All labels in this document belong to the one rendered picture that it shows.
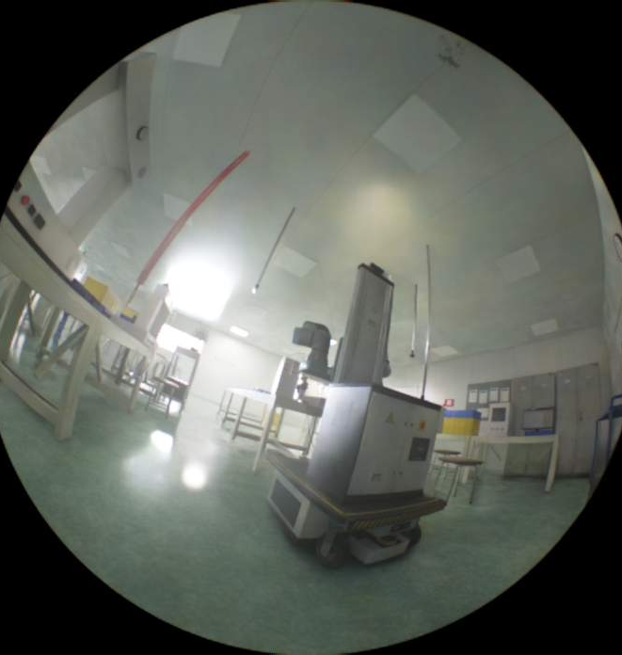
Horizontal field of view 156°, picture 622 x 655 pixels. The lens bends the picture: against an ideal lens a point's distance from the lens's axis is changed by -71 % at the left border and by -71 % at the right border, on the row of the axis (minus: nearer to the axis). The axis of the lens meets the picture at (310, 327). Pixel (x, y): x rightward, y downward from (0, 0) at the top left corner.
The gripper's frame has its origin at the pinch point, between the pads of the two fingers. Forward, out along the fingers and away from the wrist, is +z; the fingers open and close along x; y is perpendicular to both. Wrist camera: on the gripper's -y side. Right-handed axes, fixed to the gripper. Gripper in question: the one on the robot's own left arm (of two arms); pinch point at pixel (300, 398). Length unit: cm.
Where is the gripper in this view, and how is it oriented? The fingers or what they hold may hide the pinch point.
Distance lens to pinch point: 217.0
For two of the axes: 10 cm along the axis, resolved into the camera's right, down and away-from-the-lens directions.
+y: 5.6, -4.2, -7.1
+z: -1.1, 8.1, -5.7
